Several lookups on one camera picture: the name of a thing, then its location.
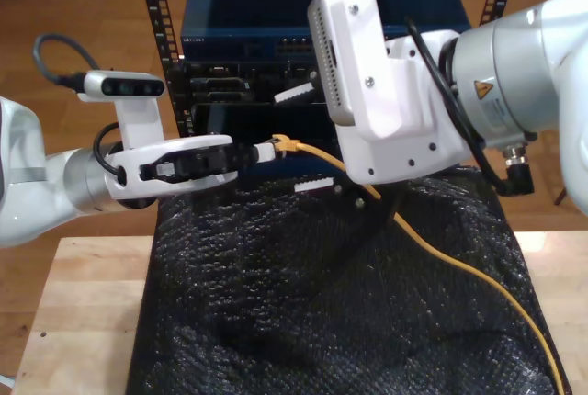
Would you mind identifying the blue network switch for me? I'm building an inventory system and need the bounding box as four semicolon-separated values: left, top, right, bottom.
179;0;474;62

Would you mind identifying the grey camera cable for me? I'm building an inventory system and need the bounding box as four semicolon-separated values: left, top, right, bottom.
33;33;100;91

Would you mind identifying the yellow network cable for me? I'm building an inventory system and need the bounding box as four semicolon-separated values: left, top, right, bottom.
266;134;564;395

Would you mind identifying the black bubble wrap mat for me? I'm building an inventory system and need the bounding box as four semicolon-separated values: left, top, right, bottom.
126;169;573;395

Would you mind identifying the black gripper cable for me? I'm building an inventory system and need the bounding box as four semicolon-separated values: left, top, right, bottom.
403;16;537;197
93;121;128;185

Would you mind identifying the black rack server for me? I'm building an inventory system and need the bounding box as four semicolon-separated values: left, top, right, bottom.
167;60;322;105

